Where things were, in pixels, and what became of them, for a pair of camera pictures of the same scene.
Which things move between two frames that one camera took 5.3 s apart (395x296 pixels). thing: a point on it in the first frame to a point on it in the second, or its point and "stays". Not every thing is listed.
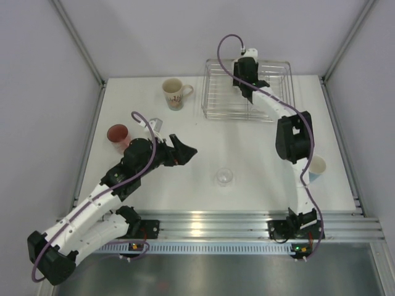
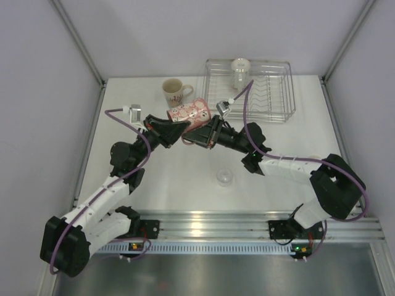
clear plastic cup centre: x=224 y=176 stays
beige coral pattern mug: x=175 y=92 stays
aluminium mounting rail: x=249 y=225 stays
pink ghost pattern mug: x=118 y=135 to x=196 y=111
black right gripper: x=236 y=71 to x=202 y=135
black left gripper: x=180 y=154 to x=165 y=132
